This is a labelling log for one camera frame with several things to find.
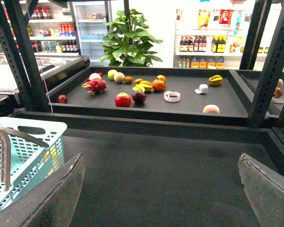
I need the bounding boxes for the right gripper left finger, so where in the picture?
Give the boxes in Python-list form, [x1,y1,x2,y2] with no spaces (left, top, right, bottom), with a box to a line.
[0,153,85,227]

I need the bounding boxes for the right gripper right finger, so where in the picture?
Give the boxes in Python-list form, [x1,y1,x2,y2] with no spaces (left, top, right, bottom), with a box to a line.
[238,153,284,227]

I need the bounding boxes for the light blue plastic basket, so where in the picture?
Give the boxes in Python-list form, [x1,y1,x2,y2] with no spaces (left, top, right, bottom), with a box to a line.
[0,117,67,211]

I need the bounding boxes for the yellow mango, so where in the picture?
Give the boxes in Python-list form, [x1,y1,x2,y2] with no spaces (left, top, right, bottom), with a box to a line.
[43,145,64,177]

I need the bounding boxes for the grey basket handle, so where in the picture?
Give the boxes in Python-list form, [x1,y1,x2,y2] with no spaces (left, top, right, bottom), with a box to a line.
[0,127,49,148]
[0,128,11,191]

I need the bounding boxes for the small red apple left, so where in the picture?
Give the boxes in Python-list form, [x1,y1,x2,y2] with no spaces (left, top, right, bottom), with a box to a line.
[57,95,68,104]

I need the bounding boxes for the pale peach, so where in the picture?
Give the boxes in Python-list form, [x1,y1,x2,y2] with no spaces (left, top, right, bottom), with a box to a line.
[203,105,220,114]

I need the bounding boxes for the black fruit tray shelf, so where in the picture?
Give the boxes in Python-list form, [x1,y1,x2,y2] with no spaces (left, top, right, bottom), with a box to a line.
[50,67,253,121]

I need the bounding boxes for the pink dragon fruit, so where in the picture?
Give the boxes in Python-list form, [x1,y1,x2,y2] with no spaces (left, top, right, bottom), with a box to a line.
[81,78,107,95]

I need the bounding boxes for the white crumpled tape piece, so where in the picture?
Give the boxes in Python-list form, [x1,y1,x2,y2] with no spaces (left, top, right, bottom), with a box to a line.
[195,84,208,94]

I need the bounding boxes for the yellow star fruit right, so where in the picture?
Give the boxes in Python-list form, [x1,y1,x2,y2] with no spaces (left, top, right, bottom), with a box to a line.
[209,75,223,86]

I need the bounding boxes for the chest freezer glass top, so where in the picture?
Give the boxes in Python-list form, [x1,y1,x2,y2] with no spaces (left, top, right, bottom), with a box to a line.
[0,53,91,95]

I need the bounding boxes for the white onion-like fruit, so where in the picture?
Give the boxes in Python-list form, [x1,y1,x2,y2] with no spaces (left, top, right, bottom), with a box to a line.
[89,73,101,80]

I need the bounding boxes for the dark purple plum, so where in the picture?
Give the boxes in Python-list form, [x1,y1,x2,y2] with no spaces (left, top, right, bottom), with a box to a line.
[132,90,146,104]

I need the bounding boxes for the beige round melon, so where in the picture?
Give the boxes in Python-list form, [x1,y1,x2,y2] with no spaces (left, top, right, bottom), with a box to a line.
[114,72,125,83]

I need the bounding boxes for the green apple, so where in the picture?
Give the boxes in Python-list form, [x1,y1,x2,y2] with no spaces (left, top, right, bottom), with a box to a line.
[107,70,117,81]

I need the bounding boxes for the brown kiwi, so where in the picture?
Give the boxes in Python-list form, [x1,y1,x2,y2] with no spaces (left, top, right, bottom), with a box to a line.
[124,76,133,84]

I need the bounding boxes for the yellow star fruit cluster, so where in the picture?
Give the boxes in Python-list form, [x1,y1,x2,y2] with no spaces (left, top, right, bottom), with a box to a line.
[133,80,153,92]

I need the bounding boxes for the small brown-green fruit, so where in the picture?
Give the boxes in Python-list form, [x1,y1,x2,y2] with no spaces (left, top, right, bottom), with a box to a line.
[134,78,144,85]

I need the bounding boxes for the orange persimmon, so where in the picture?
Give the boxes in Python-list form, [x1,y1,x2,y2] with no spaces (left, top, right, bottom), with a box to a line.
[152,79,165,92]

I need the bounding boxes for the red-yellow apple back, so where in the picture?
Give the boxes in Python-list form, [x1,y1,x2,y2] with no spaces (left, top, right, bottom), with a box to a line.
[156,75,167,83]

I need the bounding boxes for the left drinks shelf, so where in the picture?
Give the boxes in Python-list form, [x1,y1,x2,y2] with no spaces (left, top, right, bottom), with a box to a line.
[27,0,79,56]

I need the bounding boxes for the store shelf with bottles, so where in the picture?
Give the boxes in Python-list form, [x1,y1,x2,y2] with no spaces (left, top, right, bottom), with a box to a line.
[173,0,275,70]

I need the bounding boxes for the green potted plant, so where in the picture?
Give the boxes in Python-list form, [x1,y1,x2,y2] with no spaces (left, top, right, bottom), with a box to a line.
[100,9,163,67]

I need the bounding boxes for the glass door refrigerator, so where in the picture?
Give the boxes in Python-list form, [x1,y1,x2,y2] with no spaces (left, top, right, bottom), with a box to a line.
[70,0,112,66]

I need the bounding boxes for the clear tape ring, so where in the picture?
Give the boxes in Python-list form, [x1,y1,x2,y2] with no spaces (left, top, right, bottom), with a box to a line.
[164,91,181,103]

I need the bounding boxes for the black right rack post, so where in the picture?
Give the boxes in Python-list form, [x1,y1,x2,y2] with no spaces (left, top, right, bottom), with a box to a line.
[240,0,284,127]

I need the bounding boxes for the black metal rack post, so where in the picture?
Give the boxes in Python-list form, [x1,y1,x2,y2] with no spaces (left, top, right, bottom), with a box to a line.
[0,0,51,112]

